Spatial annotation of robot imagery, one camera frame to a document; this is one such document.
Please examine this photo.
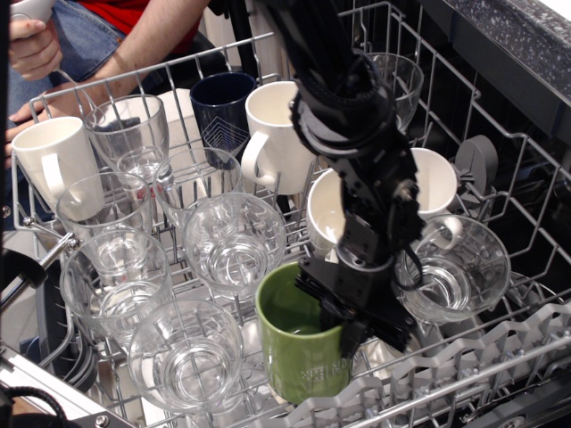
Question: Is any tall white mug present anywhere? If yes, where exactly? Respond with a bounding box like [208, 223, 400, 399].
[12, 117, 104, 221]
[241, 81, 316, 195]

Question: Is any tall white mug left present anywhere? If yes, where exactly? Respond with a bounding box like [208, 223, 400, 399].
[12, 117, 104, 221]

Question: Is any white cup right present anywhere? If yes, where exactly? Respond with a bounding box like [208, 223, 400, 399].
[411, 147, 463, 250]

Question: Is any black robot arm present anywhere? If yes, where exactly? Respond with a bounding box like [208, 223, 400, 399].
[260, 1, 424, 358]

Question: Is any clear glass front left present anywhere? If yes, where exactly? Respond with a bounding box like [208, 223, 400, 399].
[60, 229, 173, 350]

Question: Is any dark speckled countertop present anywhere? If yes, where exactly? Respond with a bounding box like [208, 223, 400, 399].
[450, 1, 570, 101]

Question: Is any clear glass behind centre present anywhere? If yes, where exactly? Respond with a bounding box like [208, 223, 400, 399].
[153, 147, 244, 230]

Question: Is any white handheld controller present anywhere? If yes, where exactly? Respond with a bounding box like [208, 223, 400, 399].
[10, 0, 54, 23]

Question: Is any grey plastic rack wheel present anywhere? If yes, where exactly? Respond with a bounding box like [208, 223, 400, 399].
[454, 135, 499, 195]

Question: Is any grey wire dishwasher rack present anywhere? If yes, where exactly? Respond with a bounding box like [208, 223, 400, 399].
[1, 1, 570, 427]

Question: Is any dark blue mug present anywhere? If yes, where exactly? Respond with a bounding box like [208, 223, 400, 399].
[190, 71, 257, 161]

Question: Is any clear glass middle left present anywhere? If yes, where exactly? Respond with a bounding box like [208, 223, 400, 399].
[55, 171, 154, 286]

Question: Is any white cup tilted centre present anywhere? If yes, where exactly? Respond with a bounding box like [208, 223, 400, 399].
[306, 169, 345, 263]

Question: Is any clear glass back left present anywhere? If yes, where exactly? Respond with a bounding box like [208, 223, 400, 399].
[84, 95, 170, 185]

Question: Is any person forearm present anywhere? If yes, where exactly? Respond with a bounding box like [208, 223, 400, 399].
[91, 0, 209, 95]

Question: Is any person hand holding controller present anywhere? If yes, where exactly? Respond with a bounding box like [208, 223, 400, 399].
[8, 20, 62, 81]

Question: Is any green ceramic mug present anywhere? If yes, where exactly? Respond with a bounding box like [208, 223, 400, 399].
[255, 262, 352, 405]

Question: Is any tall white mug centre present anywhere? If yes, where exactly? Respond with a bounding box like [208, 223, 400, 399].
[241, 81, 316, 195]

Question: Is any clear glass back right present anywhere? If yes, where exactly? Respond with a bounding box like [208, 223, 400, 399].
[370, 53, 424, 135]

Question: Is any person hand on rack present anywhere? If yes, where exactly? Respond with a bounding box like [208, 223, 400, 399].
[4, 78, 108, 169]

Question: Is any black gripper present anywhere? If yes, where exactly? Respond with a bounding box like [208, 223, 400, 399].
[295, 209, 418, 358]

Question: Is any clear glass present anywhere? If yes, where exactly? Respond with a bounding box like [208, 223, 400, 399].
[370, 53, 424, 135]
[153, 147, 244, 230]
[183, 193, 286, 301]
[55, 171, 154, 286]
[128, 299, 244, 414]
[84, 95, 170, 185]
[60, 229, 173, 350]

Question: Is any black clamp with metal rod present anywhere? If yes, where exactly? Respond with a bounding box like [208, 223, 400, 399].
[1, 233, 79, 313]

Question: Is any clear glass cup right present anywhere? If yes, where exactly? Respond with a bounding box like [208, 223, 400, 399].
[394, 214, 511, 325]

